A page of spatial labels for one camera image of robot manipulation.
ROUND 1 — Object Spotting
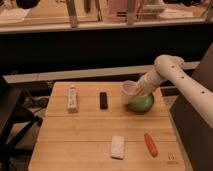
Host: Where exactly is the orange carrot toy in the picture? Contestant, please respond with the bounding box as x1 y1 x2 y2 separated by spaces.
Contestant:
144 133 158 157

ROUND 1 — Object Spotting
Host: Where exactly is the white sponge block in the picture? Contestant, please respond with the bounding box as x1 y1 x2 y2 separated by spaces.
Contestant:
110 136 125 159

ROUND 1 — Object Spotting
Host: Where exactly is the black rectangular block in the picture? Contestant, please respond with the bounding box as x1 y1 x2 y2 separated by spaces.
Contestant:
99 92 108 109

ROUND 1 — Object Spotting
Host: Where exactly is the dark robot base panel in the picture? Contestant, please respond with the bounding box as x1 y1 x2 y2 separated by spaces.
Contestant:
170 43 213 171

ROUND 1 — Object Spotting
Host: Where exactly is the white tube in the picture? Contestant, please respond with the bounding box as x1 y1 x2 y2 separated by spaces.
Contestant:
67 86 78 113

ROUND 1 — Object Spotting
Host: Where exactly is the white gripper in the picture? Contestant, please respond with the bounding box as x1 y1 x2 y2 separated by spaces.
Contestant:
135 70 166 95

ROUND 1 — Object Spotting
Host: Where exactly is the white ceramic cup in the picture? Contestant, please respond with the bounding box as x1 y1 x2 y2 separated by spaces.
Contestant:
121 80 140 104

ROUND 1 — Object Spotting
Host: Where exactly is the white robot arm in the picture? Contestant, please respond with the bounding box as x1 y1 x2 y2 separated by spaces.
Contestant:
136 55 213 128

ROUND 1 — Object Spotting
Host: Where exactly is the green ceramic bowl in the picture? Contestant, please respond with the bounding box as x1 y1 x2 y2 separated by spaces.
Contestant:
127 94 155 112

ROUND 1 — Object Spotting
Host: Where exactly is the black chair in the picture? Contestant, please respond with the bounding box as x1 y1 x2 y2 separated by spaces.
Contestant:
0 75 43 171

